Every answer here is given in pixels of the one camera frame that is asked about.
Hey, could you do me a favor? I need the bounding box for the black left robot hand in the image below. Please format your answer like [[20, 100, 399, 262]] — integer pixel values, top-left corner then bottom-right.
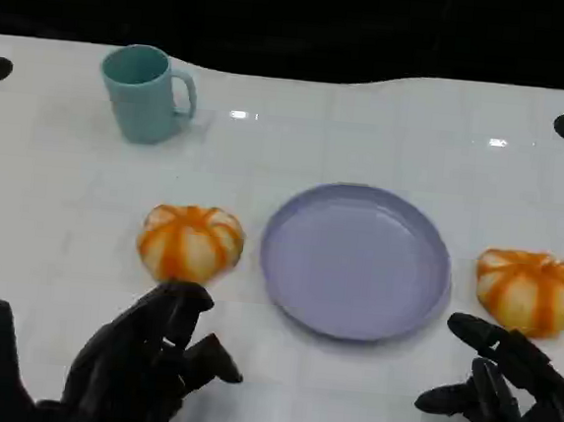
[[0, 265, 252, 422]]

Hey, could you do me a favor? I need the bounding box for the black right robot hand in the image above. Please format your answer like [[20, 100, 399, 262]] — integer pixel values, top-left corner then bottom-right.
[[412, 309, 564, 422]]

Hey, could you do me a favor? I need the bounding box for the orange white toy bread roll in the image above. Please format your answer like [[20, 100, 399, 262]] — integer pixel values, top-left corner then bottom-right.
[[470, 246, 564, 341], [133, 201, 247, 289]]

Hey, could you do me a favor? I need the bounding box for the lilac plate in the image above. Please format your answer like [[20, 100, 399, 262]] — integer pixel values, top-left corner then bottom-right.
[[252, 175, 461, 350]]

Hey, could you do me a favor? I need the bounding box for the pale green mug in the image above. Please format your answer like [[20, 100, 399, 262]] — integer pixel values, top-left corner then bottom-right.
[[94, 40, 203, 149]]

